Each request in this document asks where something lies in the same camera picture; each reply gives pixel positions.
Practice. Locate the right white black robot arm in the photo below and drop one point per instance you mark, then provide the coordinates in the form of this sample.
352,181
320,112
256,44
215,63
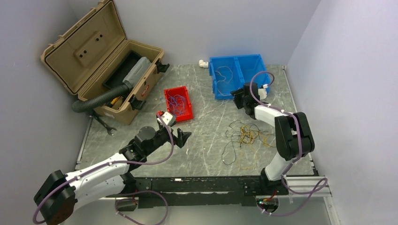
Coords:
293,135

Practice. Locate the white pipe elbow fitting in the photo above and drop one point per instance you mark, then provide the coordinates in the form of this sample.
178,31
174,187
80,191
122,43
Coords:
203,64

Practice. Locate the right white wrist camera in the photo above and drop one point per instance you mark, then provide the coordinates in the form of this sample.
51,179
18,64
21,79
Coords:
263,92

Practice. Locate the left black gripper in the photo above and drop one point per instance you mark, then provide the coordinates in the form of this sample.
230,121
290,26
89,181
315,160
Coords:
178,141

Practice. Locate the grey canister in toolbox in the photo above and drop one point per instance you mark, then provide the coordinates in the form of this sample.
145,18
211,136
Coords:
134,75

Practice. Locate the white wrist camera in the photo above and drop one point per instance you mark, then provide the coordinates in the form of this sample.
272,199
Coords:
167,118
263,92

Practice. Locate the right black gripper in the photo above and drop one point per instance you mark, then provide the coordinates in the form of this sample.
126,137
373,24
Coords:
237,94

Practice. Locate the tan open toolbox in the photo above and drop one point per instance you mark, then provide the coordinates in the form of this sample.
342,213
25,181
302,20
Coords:
91,50

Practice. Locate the black metal wrench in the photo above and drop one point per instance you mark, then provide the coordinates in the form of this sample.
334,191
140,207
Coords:
110,130

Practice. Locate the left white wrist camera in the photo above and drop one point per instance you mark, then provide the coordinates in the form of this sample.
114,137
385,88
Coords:
167,118

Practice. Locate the red plastic bin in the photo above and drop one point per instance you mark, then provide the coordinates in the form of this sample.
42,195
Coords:
178,103

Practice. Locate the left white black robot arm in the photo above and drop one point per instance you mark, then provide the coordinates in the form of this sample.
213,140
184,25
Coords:
61,194

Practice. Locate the black aluminium base frame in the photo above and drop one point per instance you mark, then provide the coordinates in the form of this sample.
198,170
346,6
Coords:
222,190

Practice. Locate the blue divided plastic bin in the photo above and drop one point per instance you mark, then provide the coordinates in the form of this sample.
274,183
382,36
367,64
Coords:
230,73

